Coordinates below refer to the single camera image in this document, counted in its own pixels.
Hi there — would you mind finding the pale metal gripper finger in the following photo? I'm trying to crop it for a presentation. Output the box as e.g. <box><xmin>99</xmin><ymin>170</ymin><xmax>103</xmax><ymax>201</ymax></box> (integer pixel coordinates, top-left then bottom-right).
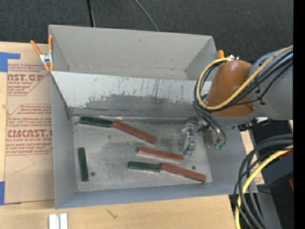
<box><xmin>185</xmin><ymin>135</ymin><xmax>197</xmax><ymax>157</ymax></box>
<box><xmin>178</xmin><ymin>127</ymin><xmax>191</xmax><ymax>153</ymax></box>

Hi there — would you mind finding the red-brown flat block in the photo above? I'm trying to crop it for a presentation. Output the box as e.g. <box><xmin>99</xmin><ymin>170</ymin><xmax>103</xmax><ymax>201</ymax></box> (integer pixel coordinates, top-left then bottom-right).
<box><xmin>161</xmin><ymin>162</ymin><xmax>207</xmax><ymax>183</ymax></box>
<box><xmin>137</xmin><ymin>146</ymin><xmax>185</xmax><ymax>162</ymax></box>
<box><xmin>112</xmin><ymin>120</ymin><xmax>158</xmax><ymax>145</ymax></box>

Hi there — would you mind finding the dark green flat block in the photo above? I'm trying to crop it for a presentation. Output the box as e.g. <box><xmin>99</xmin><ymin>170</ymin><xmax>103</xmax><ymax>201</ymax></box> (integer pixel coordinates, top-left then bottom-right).
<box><xmin>79</xmin><ymin>116</ymin><xmax>114</xmax><ymax>129</ymax></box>
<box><xmin>127</xmin><ymin>161</ymin><xmax>163</xmax><ymax>173</ymax></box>
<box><xmin>77</xmin><ymin>147</ymin><xmax>90</xmax><ymax>183</ymax></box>

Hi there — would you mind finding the grey metal bin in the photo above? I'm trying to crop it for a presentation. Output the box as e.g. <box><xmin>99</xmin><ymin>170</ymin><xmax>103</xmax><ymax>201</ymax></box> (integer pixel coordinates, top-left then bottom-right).
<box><xmin>48</xmin><ymin>24</ymin><xmax>259</xmax><ymax>210</ymax></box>

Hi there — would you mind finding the brown cardboard board red print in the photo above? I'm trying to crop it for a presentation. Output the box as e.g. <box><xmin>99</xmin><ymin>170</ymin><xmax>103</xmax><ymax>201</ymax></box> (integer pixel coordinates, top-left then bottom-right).
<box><xmin>0</xmin><ymin>41</ymin><xmax>56</xmax><ymax>205</ymax></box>

